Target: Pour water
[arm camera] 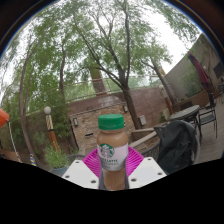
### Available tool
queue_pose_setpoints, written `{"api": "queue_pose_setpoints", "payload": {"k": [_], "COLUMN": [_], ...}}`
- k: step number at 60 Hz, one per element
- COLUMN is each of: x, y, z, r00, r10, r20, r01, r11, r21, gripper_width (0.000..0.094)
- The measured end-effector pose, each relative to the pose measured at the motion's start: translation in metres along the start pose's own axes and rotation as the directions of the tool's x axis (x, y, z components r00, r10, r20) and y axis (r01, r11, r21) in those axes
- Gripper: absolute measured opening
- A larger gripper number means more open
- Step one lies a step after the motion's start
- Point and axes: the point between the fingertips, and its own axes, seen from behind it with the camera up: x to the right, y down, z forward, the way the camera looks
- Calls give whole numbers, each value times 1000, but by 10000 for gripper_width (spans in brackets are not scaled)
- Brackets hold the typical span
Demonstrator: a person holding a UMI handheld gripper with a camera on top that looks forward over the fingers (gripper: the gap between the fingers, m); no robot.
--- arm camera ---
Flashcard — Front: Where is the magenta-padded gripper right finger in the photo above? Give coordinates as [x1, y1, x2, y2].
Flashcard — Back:
[125, 146, 167, 190]

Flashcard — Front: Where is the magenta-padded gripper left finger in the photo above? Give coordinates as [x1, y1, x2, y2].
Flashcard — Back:
[62, 148, 101, 190]

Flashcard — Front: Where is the green-capped coffee drink bottle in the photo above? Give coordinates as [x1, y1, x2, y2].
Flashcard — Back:
[97, 113, 130, 191]

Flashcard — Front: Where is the grey metal mesh chair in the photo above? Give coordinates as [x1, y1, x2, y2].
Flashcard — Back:
[66, 153, 86, 165]

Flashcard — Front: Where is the dark metal mesh chair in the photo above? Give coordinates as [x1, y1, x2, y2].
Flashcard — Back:
[139, 131, 202, 174]

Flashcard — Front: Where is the black backpack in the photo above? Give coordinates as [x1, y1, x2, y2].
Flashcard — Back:
[156, 119, 198, 175]

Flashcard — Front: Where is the yellow blue striped bollard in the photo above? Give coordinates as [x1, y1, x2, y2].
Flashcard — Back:
[29, 153, 37, 167]

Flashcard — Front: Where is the large dark-trunk tree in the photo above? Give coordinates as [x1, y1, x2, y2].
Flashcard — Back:
[66, 0, 174, 130]

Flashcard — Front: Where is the leaning thin-trunk tree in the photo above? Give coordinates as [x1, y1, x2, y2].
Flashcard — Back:
[0, 16, 68, 164]

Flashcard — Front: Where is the black metal patio chair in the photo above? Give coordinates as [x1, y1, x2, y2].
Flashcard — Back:
[198, 105, 218, 139]

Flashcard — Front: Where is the slender tree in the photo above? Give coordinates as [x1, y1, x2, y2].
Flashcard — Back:
[139, 49, 178, 106]

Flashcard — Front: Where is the orange patio umbrella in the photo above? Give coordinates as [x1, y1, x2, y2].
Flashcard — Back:
[0, 108, 23, 163]

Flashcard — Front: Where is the closed maroon patio umbrella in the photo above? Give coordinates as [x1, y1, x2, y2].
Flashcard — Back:
[187, 50, 216, 108]

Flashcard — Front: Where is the grey wall utility box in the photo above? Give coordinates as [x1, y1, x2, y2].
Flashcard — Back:
[138, 114, 148, 127]

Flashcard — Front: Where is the lamp post with white globe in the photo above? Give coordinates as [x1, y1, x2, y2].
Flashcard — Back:
[43, 105, 61, 153]

